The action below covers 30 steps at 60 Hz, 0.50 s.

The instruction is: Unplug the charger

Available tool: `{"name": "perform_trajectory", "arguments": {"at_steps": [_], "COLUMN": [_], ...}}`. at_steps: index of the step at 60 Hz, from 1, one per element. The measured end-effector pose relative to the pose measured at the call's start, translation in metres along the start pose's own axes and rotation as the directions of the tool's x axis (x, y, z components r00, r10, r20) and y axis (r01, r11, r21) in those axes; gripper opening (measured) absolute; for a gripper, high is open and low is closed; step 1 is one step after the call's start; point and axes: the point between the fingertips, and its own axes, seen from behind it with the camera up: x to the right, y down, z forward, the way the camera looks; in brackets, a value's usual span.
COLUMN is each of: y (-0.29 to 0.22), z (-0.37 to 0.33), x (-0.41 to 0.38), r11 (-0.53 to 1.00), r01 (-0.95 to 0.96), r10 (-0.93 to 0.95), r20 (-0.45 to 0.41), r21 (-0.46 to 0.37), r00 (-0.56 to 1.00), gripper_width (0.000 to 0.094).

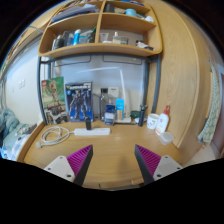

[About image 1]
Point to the small clear plastic container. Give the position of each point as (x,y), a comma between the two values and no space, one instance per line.
(166,138)

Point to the green bedding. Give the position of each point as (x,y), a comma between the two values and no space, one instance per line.
(10,139)

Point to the white lotion bottle red cap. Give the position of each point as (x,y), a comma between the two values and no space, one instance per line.
(162,121)

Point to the wooden wall shelf unit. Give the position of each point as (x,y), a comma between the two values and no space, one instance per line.
(149,31)

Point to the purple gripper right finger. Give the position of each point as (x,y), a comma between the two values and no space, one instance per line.
(154,167)

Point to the clear glass bottle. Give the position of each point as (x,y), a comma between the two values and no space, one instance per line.
(103,102)

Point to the black electric shaver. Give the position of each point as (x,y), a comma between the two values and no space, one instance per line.
(142,115)

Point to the blue small box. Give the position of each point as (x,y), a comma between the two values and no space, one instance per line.
(110,114)

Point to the blue robot model box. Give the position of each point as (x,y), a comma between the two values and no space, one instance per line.
(79,100)

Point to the checkered hanging towel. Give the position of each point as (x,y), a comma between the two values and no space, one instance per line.
(207,133)

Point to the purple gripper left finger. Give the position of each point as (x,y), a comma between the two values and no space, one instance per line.
(73,167)

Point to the teal cup on shelf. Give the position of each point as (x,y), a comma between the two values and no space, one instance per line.
(131,12)

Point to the green Groot toy box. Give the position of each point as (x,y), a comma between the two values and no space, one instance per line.
(53,100)

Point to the black charger plug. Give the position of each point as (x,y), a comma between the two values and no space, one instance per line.
(88,124)

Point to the white power strip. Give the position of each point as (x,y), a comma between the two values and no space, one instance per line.
(92,132)

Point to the light blue carton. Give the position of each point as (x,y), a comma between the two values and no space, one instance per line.
(119,109)

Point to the blue white bottle on shelf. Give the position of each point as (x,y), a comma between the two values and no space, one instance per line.
(76,36)

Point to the white mug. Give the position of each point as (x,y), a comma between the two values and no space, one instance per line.
(152,120)

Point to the folded grey cloth on shelf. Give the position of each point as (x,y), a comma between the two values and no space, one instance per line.
(76,10)

